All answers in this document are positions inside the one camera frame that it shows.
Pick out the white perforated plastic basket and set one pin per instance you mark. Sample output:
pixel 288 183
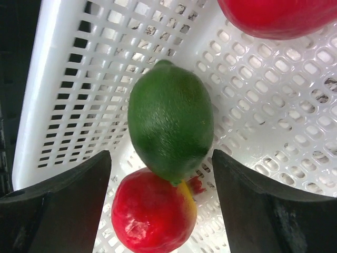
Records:
pixel 274 102

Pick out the red fake apple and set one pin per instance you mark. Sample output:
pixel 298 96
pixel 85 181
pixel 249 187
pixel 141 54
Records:
pixel 279 20

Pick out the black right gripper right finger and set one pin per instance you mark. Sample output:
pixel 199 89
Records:
pixel 263 215

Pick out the black plastic toolbox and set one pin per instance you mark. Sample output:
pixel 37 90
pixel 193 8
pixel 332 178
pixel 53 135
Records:
pixel 18 27

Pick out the green fake fruit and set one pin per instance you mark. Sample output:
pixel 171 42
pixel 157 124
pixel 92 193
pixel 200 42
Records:
pixel 170 121

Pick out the red fruit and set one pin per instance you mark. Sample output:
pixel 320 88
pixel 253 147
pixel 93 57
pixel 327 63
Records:
pixel 149 214

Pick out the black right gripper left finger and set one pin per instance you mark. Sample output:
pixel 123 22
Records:
pixel 60 214

